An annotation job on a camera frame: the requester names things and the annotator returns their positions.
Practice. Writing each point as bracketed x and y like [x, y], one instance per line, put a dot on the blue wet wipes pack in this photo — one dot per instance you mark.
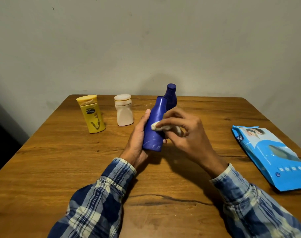
[267, 156]

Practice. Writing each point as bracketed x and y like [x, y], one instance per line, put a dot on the person's left hand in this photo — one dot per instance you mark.
[135, 143]

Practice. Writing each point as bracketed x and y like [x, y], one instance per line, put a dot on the wooden table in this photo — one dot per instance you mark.
[41, 166]

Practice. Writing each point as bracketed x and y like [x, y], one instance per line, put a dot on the person's right forearm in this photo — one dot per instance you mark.
[257, 205]

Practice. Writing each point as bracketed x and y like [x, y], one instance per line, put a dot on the white bottle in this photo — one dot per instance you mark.
[124, 114]

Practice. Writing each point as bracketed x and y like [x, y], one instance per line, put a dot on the yellow bottle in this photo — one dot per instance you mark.
[92, 116]

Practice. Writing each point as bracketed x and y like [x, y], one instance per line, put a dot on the dark blue bottle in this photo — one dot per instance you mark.
[154, 136]
[170, 95]

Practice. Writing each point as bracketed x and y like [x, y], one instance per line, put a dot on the person's right hand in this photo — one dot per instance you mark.
[192, 138]

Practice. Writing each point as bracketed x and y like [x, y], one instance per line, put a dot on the white wet wipe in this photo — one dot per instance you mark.
[155, 126]

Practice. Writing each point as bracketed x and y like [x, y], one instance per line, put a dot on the person's left forearm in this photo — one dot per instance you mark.
[95, 200]

